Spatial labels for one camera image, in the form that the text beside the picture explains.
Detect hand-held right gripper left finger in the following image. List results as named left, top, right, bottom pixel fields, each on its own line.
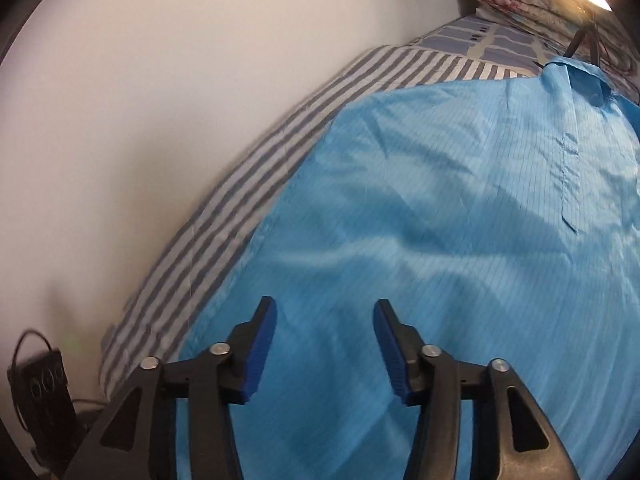
left=64, top=296, right=278, bottom=480

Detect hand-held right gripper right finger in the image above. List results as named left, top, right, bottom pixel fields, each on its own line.
left=372, top=298, right=581, bottom=480

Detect light blue work coat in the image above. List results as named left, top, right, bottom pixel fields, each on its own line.
left=176, top=57, right=640, bottom=480

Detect grey striped mattress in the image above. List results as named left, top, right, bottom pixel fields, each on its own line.
left=100, top=45, right=531, bottom=401

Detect blue patterned bed sheet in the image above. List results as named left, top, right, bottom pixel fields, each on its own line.
left=415, top=14, right=566, bottom=68

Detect black tripod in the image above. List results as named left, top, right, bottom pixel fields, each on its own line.
left=562, top=22, right=603, bottom=66

